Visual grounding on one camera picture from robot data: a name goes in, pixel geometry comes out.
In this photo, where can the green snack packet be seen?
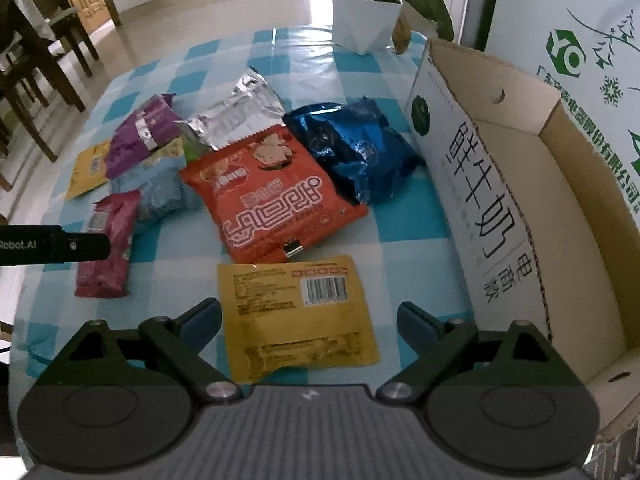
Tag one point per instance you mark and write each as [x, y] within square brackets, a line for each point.
[192, 150]

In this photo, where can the large yellow snack packet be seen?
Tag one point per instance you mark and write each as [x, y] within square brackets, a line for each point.
[280, 330]

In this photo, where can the small yellow snack packet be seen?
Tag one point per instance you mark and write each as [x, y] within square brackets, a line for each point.
[87, 170]

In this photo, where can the magenta snack packet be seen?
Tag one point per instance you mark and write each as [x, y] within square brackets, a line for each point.
[107, 250]

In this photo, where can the small black clip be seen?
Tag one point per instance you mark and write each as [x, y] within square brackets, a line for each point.
[293, 249]

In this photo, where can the cardboard box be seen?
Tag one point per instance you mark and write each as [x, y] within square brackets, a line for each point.
[525, 200]

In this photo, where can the blue checkered tablecloth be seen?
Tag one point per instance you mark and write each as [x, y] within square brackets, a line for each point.
[350, 85]

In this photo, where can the white plant pot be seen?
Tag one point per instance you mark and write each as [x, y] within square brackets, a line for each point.
[365, 20]

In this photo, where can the light blue snack packet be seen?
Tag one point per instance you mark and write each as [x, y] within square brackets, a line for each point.
[160, 190]

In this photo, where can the purple snack packet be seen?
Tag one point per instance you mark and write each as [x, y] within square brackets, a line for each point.
[140, 135]

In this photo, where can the silver foil snack packet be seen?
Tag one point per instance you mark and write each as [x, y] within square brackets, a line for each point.
[235, 110]

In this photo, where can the dark blue foil snack packet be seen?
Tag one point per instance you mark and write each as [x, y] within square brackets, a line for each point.
[350, 150]

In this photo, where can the dark wooden chair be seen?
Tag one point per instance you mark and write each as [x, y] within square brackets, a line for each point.
[25, 80]

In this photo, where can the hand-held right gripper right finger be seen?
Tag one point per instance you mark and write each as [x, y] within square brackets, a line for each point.
[416, 325]

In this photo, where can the wooden chair with green cushion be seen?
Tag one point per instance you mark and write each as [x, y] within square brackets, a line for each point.
[62, 15]

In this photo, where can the orange snack packet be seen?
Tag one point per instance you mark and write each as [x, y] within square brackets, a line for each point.
[270, 195]

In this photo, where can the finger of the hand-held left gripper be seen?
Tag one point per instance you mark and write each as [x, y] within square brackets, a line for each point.
[87, 247]

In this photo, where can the brown dried leaf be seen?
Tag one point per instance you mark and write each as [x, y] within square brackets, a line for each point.
[401, 35]

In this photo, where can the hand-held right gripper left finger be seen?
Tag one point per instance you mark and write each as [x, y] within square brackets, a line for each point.
[200, 322]

